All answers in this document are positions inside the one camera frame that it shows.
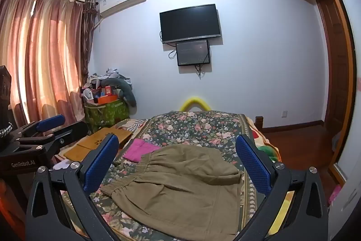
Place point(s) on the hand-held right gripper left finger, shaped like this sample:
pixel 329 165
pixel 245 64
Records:
pixel 101 164

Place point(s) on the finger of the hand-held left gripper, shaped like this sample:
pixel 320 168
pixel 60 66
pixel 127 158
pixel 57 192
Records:
pixel 70 132
pixel 50 121

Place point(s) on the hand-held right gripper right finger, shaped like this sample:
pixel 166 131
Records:
pixel 253 166

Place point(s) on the olive green pants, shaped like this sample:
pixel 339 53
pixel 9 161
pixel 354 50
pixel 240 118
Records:
pixel 174 187

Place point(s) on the wooden lap tray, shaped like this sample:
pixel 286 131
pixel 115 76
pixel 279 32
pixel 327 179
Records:
pixel 84 145

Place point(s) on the red green fleece blanket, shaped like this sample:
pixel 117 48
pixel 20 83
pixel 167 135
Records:
pixel 263 142

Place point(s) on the white cloth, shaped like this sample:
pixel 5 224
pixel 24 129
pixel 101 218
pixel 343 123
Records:
pixel 63 165

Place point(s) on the pink folded cloth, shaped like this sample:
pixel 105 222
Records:
pixel 138 150

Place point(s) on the green patterned storage bag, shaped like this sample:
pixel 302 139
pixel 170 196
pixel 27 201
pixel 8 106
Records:
pixel 107 114

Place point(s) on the orange box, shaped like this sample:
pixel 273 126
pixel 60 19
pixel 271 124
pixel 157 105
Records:
pixel 106 99

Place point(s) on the striped cloth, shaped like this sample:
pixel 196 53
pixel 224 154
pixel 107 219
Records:
pixel 131 125

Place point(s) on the pile of clothes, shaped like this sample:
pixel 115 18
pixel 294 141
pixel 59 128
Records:
pixel 108 77

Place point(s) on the pink curtain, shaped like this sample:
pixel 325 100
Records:
pixel 42 54

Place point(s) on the floral bed blanket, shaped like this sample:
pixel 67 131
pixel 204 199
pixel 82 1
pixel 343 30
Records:
pixel 197 128

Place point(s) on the grey long pillow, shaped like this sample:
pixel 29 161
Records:
pixel 128 94

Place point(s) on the yellow foam tube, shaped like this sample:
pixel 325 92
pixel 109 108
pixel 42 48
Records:
pixel 194 101

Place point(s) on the dark patterned curtain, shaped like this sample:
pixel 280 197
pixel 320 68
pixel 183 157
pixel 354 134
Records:
pixel 88 40

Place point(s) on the white air conditioner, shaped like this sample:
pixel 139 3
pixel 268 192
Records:
pixel 121 1

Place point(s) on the wooden door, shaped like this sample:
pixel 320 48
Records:
pixel 334 46

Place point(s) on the wooden bed post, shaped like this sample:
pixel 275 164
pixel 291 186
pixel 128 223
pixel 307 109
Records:
pixel 259 122

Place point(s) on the white wall socket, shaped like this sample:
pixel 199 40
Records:
pixel 284 114

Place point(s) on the small black wall monitor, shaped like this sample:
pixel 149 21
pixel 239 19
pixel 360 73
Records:
pixel 193 53

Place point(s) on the black wall television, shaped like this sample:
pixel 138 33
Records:
pixel 189 22

